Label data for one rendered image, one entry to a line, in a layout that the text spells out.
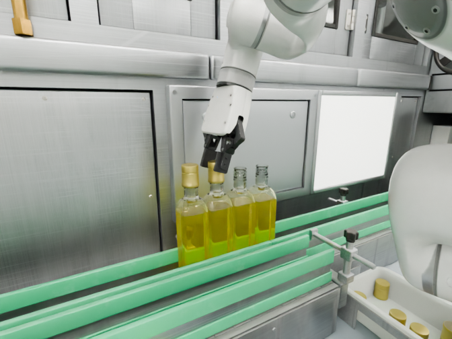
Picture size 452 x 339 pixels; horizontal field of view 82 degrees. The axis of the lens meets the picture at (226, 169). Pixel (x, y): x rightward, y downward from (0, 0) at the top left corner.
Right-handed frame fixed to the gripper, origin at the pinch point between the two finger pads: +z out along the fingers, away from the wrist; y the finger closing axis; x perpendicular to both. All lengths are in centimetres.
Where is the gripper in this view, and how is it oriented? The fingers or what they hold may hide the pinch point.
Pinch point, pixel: (214, 161)
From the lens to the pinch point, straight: 54.4
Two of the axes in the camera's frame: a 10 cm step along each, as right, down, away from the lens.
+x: 8.0, 1.8, 5.7
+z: -2.6, 9.7, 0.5
